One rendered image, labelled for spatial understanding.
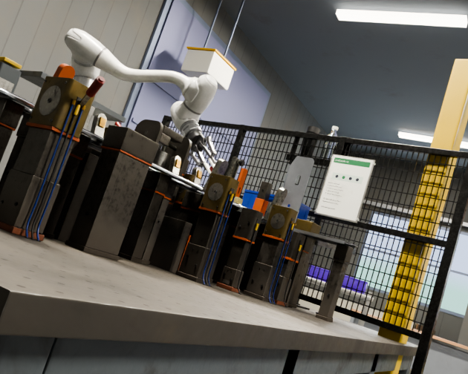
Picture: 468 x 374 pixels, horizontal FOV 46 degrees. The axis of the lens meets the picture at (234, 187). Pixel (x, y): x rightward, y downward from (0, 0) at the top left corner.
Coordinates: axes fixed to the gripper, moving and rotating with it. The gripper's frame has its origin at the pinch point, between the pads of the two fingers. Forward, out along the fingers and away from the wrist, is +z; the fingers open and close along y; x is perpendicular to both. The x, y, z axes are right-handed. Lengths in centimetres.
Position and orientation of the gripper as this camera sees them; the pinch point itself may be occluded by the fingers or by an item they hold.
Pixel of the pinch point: (211, 166)
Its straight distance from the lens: 238.1
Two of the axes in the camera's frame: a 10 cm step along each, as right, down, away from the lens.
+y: 7.2, -6.4, -2.7
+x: 5.6, 3.0, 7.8
